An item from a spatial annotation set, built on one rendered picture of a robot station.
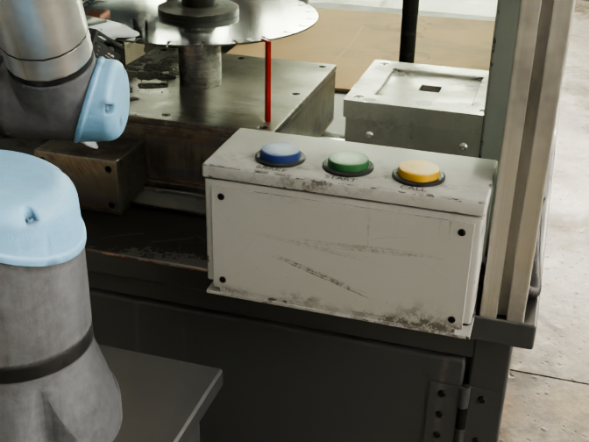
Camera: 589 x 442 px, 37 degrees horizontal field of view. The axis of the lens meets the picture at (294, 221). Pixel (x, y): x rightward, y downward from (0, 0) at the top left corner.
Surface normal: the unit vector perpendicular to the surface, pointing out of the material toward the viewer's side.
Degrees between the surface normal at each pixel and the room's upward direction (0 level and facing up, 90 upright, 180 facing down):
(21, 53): 114
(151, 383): 0
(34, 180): 7
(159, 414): 0
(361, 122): 90
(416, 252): 90
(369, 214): 90
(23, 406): 72
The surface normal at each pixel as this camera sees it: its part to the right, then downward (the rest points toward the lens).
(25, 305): 0.45, 0.40
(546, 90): -0.29, 0.42
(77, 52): 0.85, 0.40
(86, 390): 0.88, -0.08
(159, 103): 0.02, -0.90
